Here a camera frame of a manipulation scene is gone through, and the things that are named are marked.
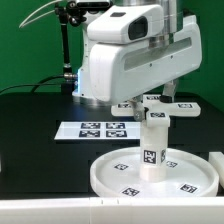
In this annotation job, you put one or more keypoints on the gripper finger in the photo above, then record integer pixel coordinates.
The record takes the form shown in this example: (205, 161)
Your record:
(138, 108)
(169, 91)

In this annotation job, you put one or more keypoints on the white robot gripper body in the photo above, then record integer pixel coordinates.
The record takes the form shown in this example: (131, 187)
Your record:
(121, 72)

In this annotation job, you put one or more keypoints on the white cross-shaped table base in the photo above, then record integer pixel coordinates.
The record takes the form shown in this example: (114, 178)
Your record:
(154, 108)

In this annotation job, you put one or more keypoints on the white round table top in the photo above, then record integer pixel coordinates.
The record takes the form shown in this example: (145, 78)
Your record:
(129, 172)

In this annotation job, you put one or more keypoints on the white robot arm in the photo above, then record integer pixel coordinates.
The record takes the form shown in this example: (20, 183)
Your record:
(173, 23)

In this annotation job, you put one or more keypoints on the white marker sheet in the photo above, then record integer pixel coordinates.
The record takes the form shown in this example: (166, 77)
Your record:
(98, 130)

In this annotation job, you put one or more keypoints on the white block at right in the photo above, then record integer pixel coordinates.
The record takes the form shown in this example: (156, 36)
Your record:
(216, 159)

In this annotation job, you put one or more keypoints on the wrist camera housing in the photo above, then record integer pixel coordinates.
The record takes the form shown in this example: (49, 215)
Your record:
(123, 25)

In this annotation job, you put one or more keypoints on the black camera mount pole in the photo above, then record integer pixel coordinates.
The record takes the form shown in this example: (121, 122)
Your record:
(68, 14)

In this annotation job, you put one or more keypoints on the white front rail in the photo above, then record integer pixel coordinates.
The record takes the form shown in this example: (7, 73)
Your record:
(205, 210)

